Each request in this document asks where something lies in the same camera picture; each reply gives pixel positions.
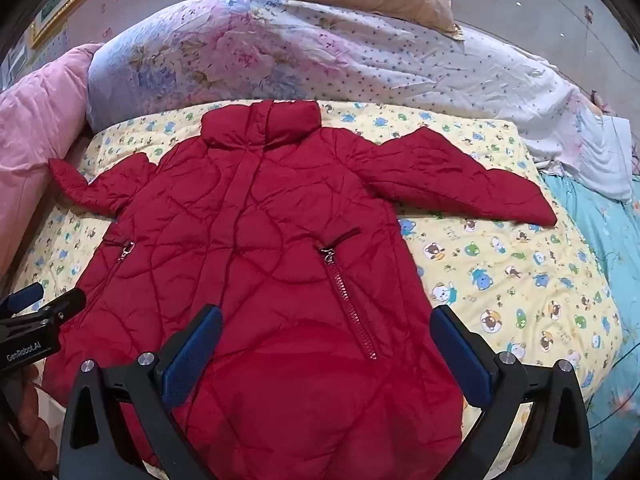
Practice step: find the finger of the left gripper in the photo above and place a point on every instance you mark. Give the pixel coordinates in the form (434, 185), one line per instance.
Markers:
(22, 299)
(57, 312)

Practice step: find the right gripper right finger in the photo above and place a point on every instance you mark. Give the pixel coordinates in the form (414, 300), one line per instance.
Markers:
(555, 443)

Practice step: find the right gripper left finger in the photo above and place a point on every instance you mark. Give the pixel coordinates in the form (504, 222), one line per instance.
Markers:
(96, 442)

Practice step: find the red quilted puffer jacket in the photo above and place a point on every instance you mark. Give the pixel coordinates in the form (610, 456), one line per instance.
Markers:
(326, 368)

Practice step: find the person's left hand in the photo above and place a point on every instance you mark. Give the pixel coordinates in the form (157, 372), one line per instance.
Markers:
(38, 446)

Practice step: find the yellow cartoon bear bedsheet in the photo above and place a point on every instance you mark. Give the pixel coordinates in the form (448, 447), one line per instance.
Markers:
(534, 291)

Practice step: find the pink padded quilt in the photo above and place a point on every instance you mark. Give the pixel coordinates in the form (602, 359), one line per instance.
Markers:
(41, 117)

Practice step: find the light blue floral sheet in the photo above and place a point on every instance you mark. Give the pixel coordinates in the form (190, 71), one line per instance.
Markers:
(612, 231)

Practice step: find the floral white blue quilt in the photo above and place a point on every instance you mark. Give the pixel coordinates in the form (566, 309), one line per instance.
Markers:
(199, 51)

